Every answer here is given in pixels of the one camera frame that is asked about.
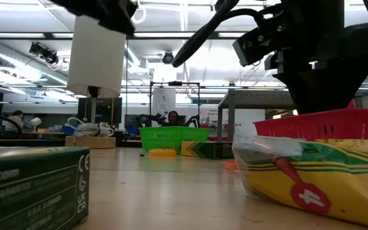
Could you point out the Crayola crayon box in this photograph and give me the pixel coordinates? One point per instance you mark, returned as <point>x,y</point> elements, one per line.
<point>27,188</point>
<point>208,150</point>

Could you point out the blue container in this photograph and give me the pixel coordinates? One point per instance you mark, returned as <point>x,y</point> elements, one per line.
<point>132,130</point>

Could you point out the black stand frame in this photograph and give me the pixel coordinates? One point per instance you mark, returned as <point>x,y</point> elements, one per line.
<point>174,83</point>

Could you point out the person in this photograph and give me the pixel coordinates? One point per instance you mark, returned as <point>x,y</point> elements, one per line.
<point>14,121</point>
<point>173,118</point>

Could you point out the green plastic basket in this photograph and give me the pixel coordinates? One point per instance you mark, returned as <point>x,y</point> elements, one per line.
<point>171,139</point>

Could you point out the round black ceiling camera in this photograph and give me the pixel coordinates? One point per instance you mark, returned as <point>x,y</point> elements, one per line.
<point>168,57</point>

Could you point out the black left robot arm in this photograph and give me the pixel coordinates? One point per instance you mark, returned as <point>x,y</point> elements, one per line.
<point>101,12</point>

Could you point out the plastic-wrapped crayon packet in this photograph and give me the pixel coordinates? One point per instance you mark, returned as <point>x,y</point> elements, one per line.
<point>315,185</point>

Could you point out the red plastic basket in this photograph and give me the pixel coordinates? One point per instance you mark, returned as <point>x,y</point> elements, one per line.
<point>324,124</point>

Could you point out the black background robot arm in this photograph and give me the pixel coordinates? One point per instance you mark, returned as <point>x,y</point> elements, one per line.
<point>193,119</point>
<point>149,119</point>

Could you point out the white shade table lamp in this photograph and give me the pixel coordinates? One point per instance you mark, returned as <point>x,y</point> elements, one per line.
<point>94,64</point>

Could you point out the white pillar sign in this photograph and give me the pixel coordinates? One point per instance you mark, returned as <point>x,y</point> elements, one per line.
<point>163,102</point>

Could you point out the yellow coil wristband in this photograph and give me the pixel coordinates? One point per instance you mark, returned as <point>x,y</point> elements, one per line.
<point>161,152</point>

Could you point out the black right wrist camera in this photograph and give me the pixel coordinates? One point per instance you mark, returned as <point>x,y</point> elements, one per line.
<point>254,48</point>

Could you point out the grey perforated metal shelf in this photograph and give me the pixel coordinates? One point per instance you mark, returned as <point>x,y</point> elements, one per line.
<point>257,99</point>

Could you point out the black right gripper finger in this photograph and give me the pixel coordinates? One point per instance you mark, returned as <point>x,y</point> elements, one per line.
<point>327,96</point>

